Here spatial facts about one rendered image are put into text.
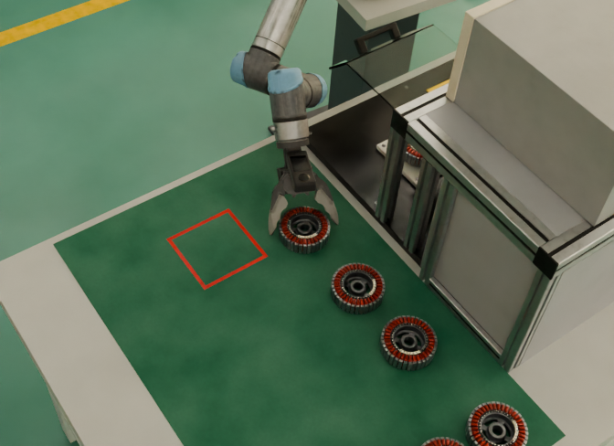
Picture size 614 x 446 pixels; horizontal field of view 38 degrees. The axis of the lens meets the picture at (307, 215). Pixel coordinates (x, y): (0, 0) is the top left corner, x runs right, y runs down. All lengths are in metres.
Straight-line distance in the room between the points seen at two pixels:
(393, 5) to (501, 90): 0.99
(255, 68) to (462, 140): 0.56
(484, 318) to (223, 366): 0.53
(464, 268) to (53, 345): 0.83
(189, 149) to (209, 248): 1.26
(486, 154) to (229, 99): 1.80
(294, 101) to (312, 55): 1.65
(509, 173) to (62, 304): 0.93
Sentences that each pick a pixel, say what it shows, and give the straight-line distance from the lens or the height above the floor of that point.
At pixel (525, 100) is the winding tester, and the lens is 1.59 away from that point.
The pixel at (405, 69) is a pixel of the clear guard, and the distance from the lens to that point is 1.87.
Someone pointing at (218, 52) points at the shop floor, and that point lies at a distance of 3.53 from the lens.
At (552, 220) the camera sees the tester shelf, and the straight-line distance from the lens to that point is 1.59.
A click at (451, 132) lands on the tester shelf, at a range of 1.69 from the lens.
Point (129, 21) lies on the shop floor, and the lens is 3.70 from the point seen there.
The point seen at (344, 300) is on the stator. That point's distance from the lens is 1.82.
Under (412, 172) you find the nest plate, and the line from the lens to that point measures 2.06.
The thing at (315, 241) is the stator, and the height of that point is 0.78.
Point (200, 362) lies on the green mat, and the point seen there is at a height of 0.75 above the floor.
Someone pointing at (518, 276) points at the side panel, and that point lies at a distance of 1.65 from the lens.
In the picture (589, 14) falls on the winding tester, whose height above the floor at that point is 1.32.
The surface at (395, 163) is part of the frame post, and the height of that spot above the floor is 0.97.
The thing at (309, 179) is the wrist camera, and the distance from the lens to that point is 1.83.
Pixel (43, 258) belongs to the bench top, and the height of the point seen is 0.75.
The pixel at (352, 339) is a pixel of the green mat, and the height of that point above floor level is 0.75.
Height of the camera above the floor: 2.28
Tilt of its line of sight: 51 degrees down
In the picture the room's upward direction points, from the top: 5 degrees clockwise
